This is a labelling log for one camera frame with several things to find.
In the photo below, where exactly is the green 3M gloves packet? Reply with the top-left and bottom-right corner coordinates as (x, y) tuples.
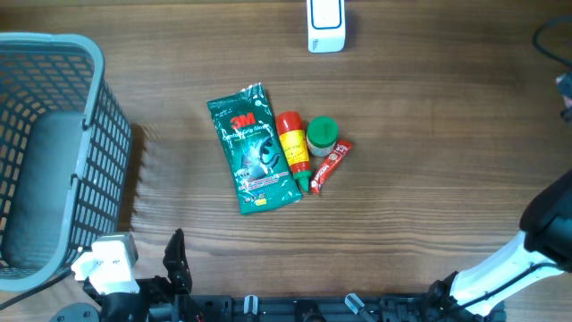
(206, 83), (303, 215)

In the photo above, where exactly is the red sauce bottle green cap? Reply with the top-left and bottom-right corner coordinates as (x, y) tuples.
(276, 111), (312, 192)

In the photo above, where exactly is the green lid jar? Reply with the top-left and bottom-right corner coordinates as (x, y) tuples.
(307, 116), (339, 157)

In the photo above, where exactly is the red coffee stick sachet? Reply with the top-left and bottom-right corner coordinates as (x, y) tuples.
(310, 140), (353, 194)

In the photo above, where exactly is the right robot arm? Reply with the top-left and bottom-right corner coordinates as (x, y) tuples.
(421, 172), (571, 321)

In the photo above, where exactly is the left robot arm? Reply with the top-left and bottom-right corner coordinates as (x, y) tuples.
(51, 229), (205, 322)

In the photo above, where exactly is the white barcode scanner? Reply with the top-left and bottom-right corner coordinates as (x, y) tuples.
(307, 0), (346, 54)

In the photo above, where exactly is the grey plastic shopping basket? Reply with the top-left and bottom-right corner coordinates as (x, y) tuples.
(1, 32), (133, 292)

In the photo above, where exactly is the left camera black cable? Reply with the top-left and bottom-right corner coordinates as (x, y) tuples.
(0, 267), (75, 310)

